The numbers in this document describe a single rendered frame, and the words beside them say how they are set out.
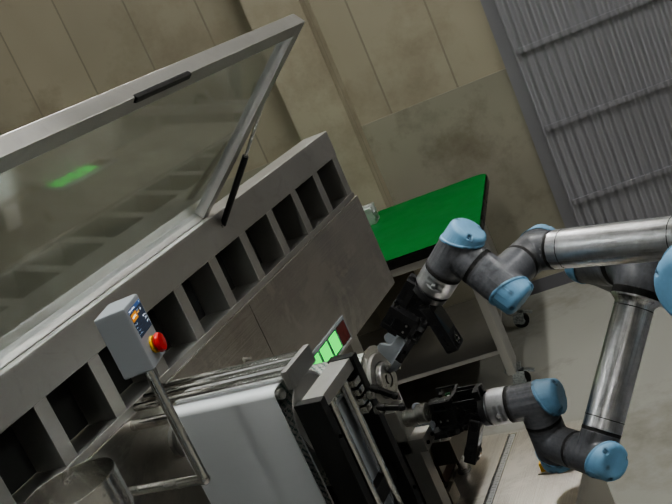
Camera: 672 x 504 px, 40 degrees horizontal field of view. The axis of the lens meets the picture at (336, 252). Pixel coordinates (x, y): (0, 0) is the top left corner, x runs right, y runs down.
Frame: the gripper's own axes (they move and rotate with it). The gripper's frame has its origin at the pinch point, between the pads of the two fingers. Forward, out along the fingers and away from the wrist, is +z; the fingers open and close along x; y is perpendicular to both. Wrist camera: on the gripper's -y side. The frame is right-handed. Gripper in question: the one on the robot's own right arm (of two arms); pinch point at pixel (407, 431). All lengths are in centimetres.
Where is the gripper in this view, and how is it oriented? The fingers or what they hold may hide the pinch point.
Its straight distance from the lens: 202.2
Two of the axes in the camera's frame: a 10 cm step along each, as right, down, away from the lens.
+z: -8.5, 2.5, 4.7
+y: -3.9, -8.9, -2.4
